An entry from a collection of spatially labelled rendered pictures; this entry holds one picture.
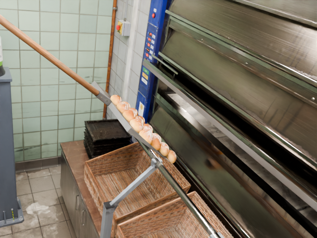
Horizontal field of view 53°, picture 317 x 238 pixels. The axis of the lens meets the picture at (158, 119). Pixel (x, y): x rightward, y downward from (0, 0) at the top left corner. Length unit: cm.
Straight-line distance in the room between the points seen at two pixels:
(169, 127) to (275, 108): 89
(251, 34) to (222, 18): 22
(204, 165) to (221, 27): 75
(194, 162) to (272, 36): 85
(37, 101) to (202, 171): 169
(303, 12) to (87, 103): 221
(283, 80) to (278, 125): 18
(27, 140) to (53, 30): 103
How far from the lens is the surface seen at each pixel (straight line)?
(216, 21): 169
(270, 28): 146
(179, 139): 203
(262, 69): 146
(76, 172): 236
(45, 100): 300
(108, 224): 165
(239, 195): 168
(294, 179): 122
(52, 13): 276
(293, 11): 140
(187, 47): 192
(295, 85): 136
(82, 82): 159
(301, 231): 146
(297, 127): 136
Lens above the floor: 204
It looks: 27 degrees down
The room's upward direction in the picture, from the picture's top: 10 degrees clockwise
